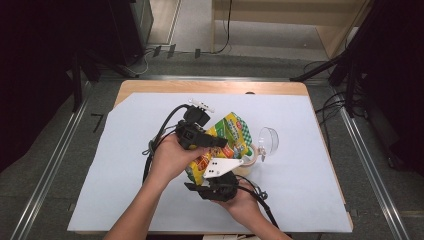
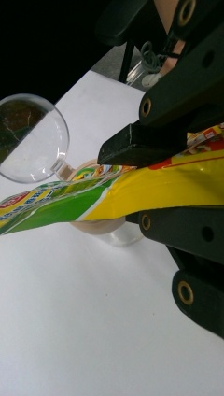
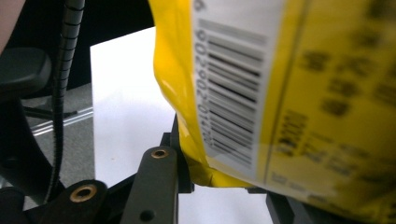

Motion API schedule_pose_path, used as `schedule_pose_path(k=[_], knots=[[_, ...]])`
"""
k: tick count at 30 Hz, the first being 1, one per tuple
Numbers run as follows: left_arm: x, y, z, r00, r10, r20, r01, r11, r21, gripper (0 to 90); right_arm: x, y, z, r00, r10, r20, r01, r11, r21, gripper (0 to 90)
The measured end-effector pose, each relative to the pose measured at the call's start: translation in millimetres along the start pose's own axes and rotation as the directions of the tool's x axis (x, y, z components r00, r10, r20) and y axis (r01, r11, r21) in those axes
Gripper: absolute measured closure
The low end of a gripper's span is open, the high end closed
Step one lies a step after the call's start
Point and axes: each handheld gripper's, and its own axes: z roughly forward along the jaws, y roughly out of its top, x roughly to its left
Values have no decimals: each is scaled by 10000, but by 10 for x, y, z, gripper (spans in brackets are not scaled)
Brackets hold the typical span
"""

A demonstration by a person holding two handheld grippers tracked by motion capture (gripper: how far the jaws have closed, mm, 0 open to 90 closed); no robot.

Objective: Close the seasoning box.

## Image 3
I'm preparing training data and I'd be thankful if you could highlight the metal floor rail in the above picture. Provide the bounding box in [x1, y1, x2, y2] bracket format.
[30, 106, 94, 137]

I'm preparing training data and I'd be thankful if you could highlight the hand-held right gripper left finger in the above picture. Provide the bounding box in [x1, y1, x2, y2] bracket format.
[160, 113, 196, 194]

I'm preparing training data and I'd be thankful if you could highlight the thin black rod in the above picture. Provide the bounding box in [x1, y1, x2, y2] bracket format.
[21, 105, 78, 120]

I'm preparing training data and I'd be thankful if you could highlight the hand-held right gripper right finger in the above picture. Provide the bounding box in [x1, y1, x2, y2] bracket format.
[247, 186, 353, 224]

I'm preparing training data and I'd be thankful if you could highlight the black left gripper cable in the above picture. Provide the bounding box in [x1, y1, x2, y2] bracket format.
[44, 0, 87, 204]

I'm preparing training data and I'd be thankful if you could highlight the dark grey rounded pad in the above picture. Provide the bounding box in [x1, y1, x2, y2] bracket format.
[0, 46, 53, 105]

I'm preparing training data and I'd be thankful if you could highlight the black curved frame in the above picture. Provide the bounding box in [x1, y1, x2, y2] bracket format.
[0, 97, 66, 200]

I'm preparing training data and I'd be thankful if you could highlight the yellow spout pouch green cap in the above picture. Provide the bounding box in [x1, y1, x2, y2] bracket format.
[148, 0, 396, 224]

